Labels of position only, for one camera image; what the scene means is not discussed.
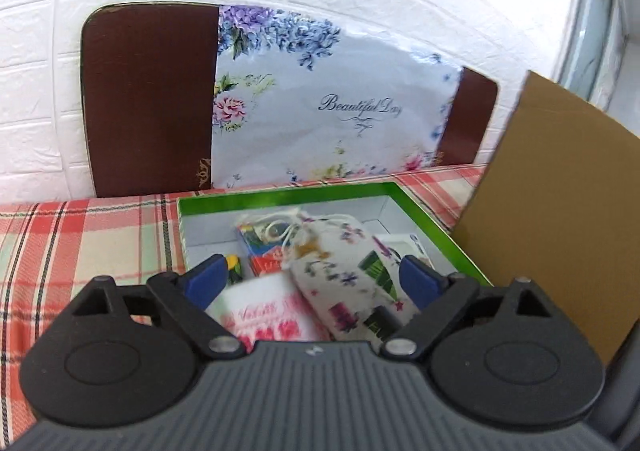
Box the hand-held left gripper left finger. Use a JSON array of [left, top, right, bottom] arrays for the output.
[[72, 253, 247, 358]]

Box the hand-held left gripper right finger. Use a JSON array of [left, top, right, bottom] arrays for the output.
[[382, 254, 551, 358]]

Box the colourful red card packet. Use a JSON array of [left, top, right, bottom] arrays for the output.
[[237, 216, 301, 257]]

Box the pink tissue packet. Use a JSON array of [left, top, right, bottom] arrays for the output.
[[210, 276, 331, 354]]

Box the printed drawstring pouch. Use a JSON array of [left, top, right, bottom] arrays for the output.
[[285, 210, 425, 343]]

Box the green cardboard box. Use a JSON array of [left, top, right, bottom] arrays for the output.
[[177, 181, 495, 292]]

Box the small red white box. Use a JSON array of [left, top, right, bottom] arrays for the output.
[[250, 253, 296, 278]]

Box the plaid tablecloth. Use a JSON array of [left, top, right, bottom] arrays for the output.
[[0, 164, 493, 437]]

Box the brown cardboard flap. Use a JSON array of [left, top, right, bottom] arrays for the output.
[[450, 71, 640, 367]]

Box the floral printed cloth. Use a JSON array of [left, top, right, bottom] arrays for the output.
[[210, 5, 463, 192]]

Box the dark brown board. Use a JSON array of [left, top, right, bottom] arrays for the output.
[[80, 2, 499, 199]]

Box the window frame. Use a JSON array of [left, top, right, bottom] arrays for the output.
[[550, 0, 640, 142]]

